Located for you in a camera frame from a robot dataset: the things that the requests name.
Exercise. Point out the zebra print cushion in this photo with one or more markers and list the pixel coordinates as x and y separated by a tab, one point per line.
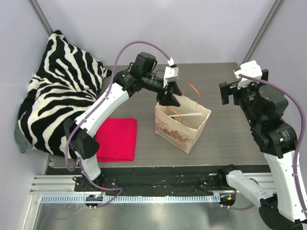
68	81

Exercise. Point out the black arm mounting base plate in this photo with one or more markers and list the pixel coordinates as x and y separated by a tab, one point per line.
153	181

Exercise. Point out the white straw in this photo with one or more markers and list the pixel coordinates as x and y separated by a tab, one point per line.
187	114

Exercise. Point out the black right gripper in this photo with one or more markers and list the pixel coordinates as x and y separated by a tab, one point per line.
230	89

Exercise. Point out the red folded cloth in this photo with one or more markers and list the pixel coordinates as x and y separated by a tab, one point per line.
117	139

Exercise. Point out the brown paper takeout bag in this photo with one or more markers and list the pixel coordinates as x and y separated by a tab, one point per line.
183	132

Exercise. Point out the white slotted cable duct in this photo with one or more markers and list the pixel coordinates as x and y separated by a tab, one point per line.
93	199

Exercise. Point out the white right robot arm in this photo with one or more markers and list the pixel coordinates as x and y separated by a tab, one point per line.
263	104

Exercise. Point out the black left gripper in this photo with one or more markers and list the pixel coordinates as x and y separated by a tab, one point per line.
163	92

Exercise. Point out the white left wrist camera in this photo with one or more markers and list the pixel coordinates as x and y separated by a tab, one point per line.
171	73

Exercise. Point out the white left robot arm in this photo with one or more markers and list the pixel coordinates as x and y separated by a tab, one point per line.
81	131

